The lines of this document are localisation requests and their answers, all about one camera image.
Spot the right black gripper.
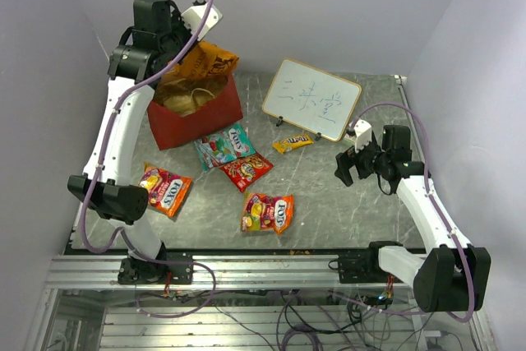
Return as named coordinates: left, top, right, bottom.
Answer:
left=335, top=132, right=390, bottom=186

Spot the orange kettle chip bag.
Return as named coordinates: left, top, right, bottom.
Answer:
left=160, top=41, right=239, bottom=84

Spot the brown kraft chip bag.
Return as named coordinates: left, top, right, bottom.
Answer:
left=153, top=76, right=228, bottom=117

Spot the red brown paper bag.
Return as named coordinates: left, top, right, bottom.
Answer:
left=147, top=74, right=243, bottom=150

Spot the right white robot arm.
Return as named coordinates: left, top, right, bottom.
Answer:
left=335, top=120, right=491, bottom=314

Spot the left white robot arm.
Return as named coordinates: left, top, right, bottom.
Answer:
left=67, top=0, right=221, bottom=283

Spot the orange Fox's fruits bag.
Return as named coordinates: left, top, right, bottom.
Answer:
left=240, top=192, right=294, bottom=234

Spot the teal Fox's candy bag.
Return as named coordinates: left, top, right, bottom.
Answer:
left=194, top=122, right=256, bottom=171

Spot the small white green box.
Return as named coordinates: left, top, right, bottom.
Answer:
left=343, top=131, right=356, bottom=146

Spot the yellow M&M's packet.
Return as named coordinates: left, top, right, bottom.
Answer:
left=272, top=133, right=314, bottom=155

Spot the small whiteboard with writing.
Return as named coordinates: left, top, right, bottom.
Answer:
left=262, top=58, right=362, bottom=141

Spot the red snack packet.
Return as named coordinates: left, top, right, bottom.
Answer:
left=220, top=153, right=274, bottom=192

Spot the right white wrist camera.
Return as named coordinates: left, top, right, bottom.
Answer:
left=347, top=118, right=372, bottom=153

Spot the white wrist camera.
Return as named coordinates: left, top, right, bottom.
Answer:
left=347, top=118, right=372, bottom=153
left=181, top=4, right=223, bottom=41

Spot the loose cable bundle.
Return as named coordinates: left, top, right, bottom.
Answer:
left=135, top=262, right=449, bottom=351

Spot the aluminium rail frame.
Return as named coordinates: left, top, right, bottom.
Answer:
left=24, top=250, right=498, bottom=351

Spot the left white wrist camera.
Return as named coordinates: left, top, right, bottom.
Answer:
left=181, top=4, right=223, bottom=41

